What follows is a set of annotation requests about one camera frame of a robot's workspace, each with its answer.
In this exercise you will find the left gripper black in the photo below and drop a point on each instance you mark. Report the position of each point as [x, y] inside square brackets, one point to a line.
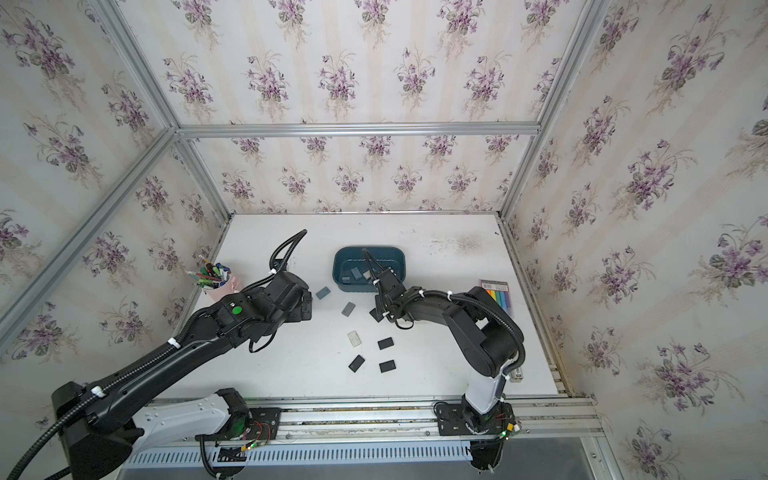
[299, 314]

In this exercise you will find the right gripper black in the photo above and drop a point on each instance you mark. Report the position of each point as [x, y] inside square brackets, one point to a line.
[378, 305]

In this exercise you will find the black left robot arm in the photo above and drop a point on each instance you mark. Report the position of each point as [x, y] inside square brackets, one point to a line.
[96, 422]

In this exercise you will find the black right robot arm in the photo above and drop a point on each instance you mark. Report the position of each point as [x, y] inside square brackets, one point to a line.
[486, 335]

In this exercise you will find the black eraser upper centre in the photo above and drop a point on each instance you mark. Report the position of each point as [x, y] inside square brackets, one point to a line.
[377, 315]

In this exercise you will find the black eraser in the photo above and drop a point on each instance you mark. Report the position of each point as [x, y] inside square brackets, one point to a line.
[356, 363]
[387, 366]
[385, 343]
[377, 315]

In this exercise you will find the black eraser middle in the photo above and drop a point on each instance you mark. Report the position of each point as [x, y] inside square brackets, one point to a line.
[385, 343]

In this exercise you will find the grey eraser centre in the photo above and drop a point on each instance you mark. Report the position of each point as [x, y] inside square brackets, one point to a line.
[348, 309]

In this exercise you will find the white eraser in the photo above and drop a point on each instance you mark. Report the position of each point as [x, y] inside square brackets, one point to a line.
[354, 339]

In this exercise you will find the teal plastic storage box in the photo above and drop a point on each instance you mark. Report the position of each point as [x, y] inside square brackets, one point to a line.
[383, 257]

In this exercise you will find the black eraser lower right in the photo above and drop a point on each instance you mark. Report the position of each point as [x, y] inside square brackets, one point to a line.
[387, 366]

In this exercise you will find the black eraser lower left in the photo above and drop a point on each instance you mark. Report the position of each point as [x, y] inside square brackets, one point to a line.
[356, 363]

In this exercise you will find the pink pen cup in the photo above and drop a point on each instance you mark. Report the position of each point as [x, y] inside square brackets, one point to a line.
[216, 280]

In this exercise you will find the coloured highlighter pack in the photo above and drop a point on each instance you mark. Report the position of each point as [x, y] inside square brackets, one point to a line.
[500, 292]

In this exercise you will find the grey stapler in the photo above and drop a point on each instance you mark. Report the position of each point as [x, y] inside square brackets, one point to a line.
[517, 375]

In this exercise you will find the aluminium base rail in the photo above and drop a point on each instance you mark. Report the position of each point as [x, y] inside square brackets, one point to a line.
[303, 433]

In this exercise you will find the aluminium frame horizontal rail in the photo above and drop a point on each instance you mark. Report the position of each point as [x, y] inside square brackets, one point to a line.
[359, 129]

